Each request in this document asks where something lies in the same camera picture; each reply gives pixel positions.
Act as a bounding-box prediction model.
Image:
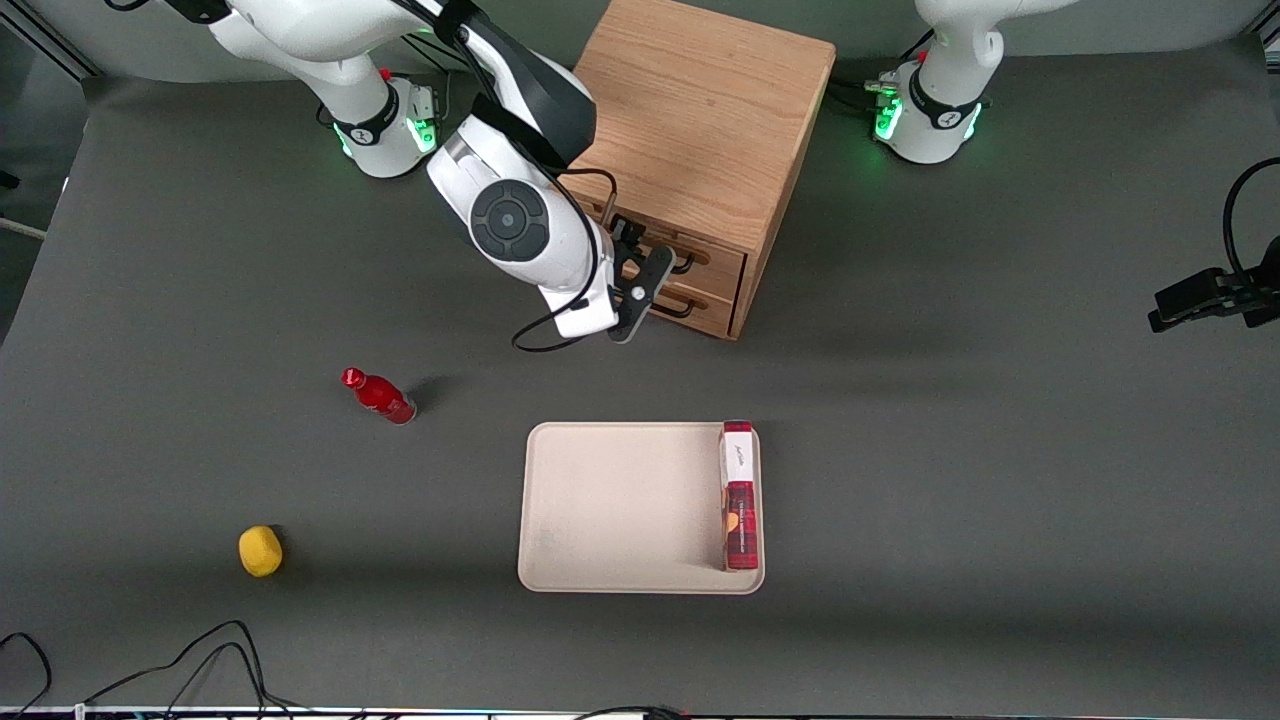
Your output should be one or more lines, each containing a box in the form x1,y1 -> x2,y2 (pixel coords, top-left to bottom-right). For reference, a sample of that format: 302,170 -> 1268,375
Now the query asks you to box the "red cookie box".
719,420 -> 760,572

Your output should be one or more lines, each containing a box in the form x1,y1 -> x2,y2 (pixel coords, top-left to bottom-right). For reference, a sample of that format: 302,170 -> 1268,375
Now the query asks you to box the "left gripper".
1147,235 -> 1280,333

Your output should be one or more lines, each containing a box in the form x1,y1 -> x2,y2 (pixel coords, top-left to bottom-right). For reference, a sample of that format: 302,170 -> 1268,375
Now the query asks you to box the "yellow lemon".
238,525 -> 284,578

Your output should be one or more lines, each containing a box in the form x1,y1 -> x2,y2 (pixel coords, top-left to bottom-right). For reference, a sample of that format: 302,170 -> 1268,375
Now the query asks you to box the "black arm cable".
512,168 -> 623,353

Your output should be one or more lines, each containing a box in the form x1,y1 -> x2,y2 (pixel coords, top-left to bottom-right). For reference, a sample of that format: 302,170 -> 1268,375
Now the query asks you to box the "red bottle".
341,367 -> 418,426

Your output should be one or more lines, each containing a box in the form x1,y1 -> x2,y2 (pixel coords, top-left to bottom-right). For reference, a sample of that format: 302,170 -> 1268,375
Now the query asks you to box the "black looped cable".
1222,157 -> 1280,281

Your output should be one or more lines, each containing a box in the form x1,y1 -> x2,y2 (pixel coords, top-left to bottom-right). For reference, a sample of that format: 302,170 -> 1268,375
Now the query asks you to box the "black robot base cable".
828,30 -> 936,111
400,30 -> 453,126

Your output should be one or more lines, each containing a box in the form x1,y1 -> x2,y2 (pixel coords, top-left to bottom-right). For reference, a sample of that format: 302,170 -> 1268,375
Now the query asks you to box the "wooden drawer cabinet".
560,0 -> 837,341

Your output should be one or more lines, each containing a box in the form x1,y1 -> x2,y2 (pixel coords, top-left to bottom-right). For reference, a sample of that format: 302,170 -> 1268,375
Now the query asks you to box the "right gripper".
540,214 -> 677,345

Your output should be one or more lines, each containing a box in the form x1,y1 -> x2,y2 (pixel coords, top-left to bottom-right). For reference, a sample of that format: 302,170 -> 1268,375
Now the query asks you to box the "beige plastic tray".
517,421 -> 766,595

